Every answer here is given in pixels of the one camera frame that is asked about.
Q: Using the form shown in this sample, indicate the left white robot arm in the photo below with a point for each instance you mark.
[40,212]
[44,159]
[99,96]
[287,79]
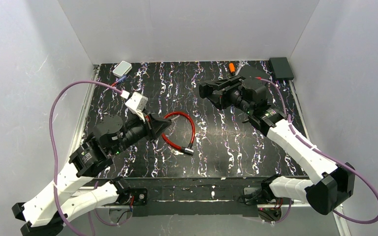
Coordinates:
[49,211]

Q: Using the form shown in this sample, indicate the red cable lock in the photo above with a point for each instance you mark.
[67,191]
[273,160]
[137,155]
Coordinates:
[180,140]

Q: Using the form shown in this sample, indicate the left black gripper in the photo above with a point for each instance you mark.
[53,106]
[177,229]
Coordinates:
[148,127]

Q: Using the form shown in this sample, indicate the red blue pen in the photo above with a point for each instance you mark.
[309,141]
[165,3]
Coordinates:
[119,81]

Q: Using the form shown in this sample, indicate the aluminium frame rail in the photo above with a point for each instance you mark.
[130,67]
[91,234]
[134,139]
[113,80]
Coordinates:
[67,93]

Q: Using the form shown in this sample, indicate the black box in corner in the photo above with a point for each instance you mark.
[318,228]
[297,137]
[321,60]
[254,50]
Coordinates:
[281,69]

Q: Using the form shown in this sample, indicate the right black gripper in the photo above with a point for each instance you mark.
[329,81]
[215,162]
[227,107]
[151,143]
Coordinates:
[221,94]

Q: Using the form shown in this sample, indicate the orange-handled screwdriver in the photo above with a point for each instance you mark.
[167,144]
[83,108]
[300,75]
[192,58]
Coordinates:
[232,69]

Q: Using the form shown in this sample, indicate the black flat box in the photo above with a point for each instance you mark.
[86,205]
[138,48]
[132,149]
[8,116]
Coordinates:
[248,71]

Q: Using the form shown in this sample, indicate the white rectangular box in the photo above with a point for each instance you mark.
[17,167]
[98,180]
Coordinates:
[122,69]

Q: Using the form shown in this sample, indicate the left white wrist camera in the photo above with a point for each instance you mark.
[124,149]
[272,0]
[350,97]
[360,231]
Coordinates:
[136,104]

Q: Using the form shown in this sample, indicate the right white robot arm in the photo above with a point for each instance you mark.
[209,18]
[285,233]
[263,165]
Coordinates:
[329,184]

